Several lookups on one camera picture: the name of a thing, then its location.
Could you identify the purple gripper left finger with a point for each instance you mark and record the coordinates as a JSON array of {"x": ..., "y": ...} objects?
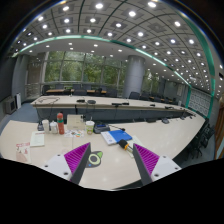
[{"x": 70, "y": 166}]

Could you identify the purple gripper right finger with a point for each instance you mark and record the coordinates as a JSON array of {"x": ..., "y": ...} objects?
[{"x": 151, "y": 166}]

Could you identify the colourful sticker sheet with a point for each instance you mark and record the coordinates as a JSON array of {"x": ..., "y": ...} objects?
[{"x": 74, "y": 133}]

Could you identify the yellow black marker pen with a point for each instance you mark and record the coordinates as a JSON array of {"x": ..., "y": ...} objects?
[{"x": 125, "y": 145}]

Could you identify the red drink bottle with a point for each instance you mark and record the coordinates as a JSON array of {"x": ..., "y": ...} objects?
[{"x": 60, "y": 122}]

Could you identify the white paper booklet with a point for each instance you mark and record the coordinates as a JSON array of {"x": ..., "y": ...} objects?
[{"x": 37, "y": 139}]

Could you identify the beige cardboard box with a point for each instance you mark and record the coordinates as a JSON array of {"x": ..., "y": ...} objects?
[{"x": 75, "y": 122}]

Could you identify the white plastic bottle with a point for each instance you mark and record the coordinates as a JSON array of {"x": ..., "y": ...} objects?
[{"x": 54, "y": 127}]

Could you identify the paper coffee cup green sleeve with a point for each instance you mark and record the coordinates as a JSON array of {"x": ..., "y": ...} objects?
[{"x": 89, "y": 127}]

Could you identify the small black bottle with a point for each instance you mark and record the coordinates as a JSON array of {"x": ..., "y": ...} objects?
[{"x": 40, "y": 126}]

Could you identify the blue notebook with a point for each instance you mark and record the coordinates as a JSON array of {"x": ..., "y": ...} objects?
[{"x": 113, "y": 137}]

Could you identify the red white leaflet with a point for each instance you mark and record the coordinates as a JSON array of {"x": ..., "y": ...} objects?
[{"x": 23, "y": 153}]

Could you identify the white cup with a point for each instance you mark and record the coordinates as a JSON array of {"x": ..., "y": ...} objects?
[{"x": 45, "y": 124}]

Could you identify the long rear conference desk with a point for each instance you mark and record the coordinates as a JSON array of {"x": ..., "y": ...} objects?
[{"x": 107, "y": 109}]

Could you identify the grey concrete pillar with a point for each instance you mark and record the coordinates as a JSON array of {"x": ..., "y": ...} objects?
[{"x": 134, "y": 75}]

